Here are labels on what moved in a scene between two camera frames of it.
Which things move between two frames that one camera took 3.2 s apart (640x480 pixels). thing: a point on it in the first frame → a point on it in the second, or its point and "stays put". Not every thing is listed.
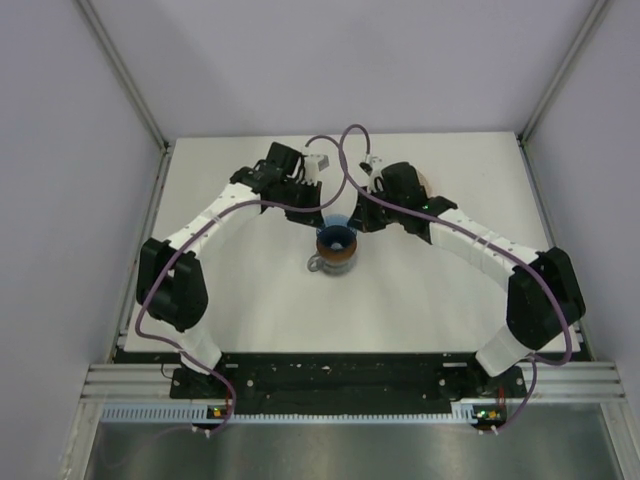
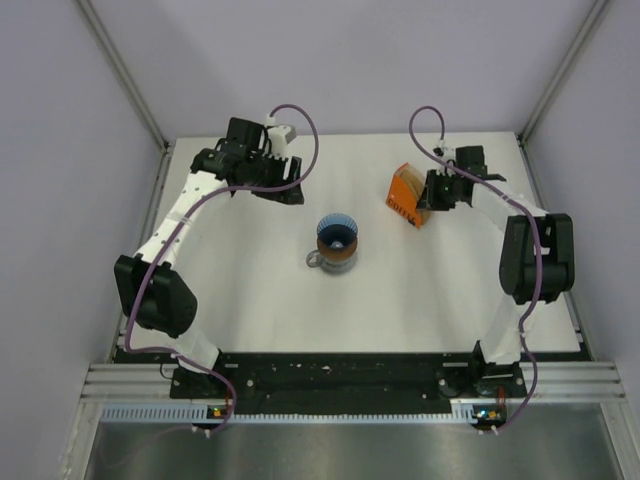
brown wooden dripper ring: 337,256 stays put
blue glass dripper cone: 336,232 stays put
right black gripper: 362,218 → 428,199
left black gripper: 309,217 → 279,165
